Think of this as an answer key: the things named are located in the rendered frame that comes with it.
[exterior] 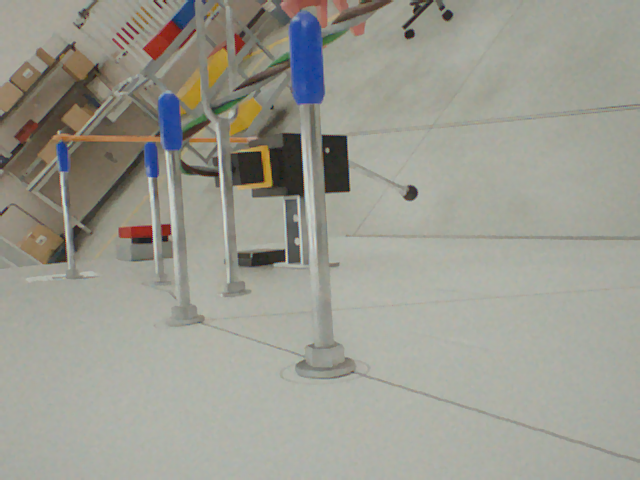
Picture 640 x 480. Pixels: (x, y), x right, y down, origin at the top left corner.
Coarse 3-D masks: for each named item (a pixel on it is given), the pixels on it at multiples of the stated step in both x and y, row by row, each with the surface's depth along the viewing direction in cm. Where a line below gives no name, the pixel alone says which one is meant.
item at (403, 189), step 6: (348, 162) 44; (354, 162) 44; (354, 168) 44; (360, 168) 44; (366, 168) 45; (366, 174) 45; (372, 174) 45; (378, 174) 46; (378, 180) 46; (384, 180) 46; (390, 180) 46; (390, 186) 47; (396, 186) 47; (402, 186) 47; (402, 192) 48
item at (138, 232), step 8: (168, 224) 59; (120, 232) 60; (128, 232) 58; (136, 232) 57; (144, 232) 58; (152, 232) 58; (168, 232) 59; (136, 240) 59; (144, 240) 59; (152, 240) 59; (168, 240) 60
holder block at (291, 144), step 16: (256, 144) 40; (272, 144) 38; (288, 144) 38; (336, 144) 40; (288, 160) 38; (336, 160) 40; (288, 176) 38; (336, 176) 40; (256, 192) 40; (272, 192) 39; (288, 192) 38; (304, 192) 39; (336, 192) 41
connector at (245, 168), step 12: (216, 156) 38; (240, 156) 36; (252, 156) 37; (276, 156) 38; (240, 168) 36; (252, 168) 37; (276, 168) 38; (216, 180) 38; (240, 180) 36; (252, 180) 37; (276, 180) 38
